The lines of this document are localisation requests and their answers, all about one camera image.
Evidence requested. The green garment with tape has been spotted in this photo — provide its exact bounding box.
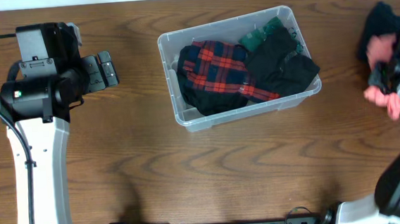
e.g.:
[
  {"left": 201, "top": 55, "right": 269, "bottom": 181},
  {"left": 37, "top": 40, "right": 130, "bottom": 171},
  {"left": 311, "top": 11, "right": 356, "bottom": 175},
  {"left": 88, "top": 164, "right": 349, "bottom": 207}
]
[{"left": 238, "top": 17, "right": 304, "bottom": 58}]

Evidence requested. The pink white printed garment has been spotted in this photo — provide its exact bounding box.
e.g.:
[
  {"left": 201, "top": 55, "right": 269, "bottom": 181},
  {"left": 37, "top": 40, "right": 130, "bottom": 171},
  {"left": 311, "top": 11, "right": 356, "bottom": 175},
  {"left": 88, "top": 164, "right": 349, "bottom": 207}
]
[{"left": 364, "top": 33, "right": 400, "bottom": 120}]

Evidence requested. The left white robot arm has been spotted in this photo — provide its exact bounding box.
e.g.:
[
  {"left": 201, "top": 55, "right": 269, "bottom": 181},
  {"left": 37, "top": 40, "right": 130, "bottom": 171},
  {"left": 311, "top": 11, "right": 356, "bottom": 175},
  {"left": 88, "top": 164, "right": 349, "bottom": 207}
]
[{"left": 0, "top": 23, "right": 119, "bottom": 224}]

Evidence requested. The dark green-black garment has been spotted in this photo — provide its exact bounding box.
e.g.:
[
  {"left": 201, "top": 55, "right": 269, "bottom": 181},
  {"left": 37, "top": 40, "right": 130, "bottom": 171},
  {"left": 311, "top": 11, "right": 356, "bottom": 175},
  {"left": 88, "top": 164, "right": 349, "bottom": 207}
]
[{"left": 244, "top": 27, "right": 320, "bottom": 103}]

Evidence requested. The black garment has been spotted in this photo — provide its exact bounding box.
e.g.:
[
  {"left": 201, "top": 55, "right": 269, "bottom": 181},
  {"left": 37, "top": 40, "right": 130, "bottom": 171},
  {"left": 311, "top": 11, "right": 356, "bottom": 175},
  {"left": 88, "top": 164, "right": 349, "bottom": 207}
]
[{"left": 176, "top": 46, "right": 248, "bottom": 116}]

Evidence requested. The dark navy garment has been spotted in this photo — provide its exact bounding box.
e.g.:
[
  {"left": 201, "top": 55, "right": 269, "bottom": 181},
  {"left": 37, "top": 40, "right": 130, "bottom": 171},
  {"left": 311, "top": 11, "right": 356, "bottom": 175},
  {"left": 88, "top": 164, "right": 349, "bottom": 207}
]
[{"left": 356, "top": 1, "right": 400, "bottom": 62}]

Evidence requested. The clear plastic storage bin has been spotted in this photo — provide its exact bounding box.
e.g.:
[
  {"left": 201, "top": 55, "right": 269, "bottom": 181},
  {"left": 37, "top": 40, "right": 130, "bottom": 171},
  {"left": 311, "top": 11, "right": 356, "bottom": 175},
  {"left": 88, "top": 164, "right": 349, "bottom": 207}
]
[{"left": 157, "top": 5, "right": 322, "bottom": 132}]

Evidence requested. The red plaid flannel shirt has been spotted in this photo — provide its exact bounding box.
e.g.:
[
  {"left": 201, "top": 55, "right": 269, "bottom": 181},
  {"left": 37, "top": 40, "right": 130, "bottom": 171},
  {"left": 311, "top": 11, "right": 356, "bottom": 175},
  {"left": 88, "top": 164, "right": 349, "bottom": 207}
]
[{"left": 177, "top": 40, "right": 281, "bottom": 103}]

